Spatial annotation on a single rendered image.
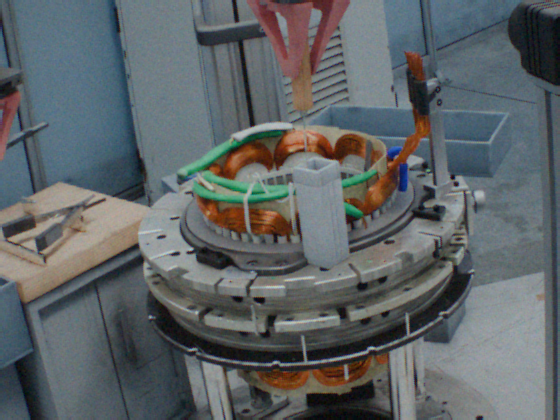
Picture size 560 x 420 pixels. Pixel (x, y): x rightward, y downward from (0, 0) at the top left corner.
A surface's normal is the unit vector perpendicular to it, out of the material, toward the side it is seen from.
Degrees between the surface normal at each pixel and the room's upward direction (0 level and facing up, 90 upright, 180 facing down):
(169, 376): 90
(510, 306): 0
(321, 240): 90
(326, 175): 90
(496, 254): 0
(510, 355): 0
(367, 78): 90
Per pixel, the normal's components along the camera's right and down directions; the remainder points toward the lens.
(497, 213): -0.13, -0.91
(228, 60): 0.15, 0.37
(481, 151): -0.40, 0.40
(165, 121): -0.70, 0.37
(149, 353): 0.73, 0.18
